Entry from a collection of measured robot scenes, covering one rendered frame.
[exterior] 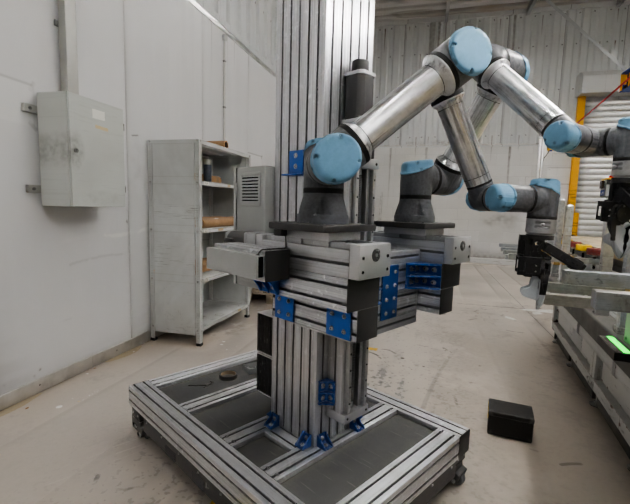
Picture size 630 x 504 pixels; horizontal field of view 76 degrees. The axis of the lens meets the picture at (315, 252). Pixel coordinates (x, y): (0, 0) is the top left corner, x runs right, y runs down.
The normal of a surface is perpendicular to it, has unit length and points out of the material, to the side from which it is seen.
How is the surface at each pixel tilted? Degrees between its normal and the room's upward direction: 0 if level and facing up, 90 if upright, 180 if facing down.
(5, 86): 90
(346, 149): 95
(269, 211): 90
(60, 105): 90
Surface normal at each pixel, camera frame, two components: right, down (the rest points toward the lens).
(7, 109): 0.96, 0.06
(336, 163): 0.04, 0.19
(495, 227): -0.26, 0.10
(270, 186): 0.70, 0.10
